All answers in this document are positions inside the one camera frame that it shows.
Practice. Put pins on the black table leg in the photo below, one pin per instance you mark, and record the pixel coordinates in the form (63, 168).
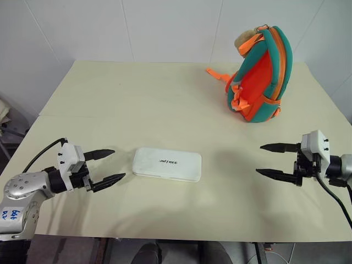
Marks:
(257, 253)

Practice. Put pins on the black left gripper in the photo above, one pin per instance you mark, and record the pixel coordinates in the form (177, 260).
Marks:
(79, 180)

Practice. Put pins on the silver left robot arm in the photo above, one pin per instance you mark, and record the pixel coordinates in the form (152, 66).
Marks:
(19, 187)

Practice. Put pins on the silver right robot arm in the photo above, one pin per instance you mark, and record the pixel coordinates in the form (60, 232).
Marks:
(347, 165)

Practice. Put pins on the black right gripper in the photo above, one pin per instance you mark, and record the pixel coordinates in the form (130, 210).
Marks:
(302, 167)

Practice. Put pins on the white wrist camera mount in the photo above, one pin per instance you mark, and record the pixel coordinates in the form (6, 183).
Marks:
(67, 156)
(319, 143)

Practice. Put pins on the teal and orange backpack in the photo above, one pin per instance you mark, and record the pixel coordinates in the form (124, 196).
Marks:
(255, 82)

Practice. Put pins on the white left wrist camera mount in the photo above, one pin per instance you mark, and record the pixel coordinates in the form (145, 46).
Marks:
(67, 156)

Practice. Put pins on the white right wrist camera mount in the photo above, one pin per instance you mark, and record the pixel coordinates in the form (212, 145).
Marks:
(319, 143)

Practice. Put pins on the white rectangular case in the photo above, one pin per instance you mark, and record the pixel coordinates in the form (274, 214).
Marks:
(165, 170)

